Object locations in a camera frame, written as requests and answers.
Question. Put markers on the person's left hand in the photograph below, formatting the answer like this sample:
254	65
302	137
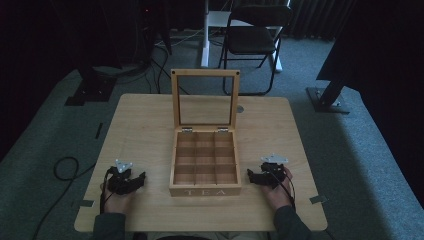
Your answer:
116	201

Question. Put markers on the person's right hand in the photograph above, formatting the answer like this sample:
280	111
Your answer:
278	196

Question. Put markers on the round grey table grommet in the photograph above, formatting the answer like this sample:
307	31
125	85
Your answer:
240	109

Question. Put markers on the black strip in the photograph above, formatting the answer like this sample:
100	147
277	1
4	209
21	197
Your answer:
99	130

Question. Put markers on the wooden tea box with lid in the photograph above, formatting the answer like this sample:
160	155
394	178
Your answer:
204	186

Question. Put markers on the grey tape piece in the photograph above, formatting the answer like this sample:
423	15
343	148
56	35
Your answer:
318	199
86	203

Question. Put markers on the white desk frame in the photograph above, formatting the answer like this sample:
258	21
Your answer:
206	43

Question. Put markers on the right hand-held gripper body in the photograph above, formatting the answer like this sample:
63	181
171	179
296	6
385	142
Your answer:
273	173

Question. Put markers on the black stand base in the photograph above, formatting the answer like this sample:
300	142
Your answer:
91	90

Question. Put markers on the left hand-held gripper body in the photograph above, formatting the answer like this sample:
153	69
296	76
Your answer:
117	181

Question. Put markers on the black folding chair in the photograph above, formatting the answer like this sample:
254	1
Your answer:
250	38

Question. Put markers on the black stand with metal base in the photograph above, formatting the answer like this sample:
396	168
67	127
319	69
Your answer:
328	98

